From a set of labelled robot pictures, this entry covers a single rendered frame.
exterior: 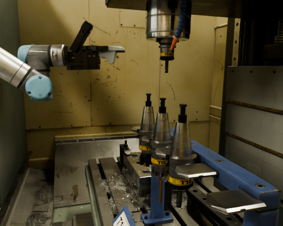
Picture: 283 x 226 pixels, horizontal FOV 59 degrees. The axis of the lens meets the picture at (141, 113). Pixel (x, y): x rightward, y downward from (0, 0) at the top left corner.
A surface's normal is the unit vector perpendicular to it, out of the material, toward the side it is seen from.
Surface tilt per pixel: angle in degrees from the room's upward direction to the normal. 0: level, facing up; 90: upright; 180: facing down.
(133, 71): 90
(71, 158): 24
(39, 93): 90
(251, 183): 0
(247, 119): 90
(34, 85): 90
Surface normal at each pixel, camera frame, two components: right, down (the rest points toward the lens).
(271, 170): -0.96, 0.04
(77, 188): 0.13, -0.83
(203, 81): 0.28, 0.17
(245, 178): 0.01, -0.99
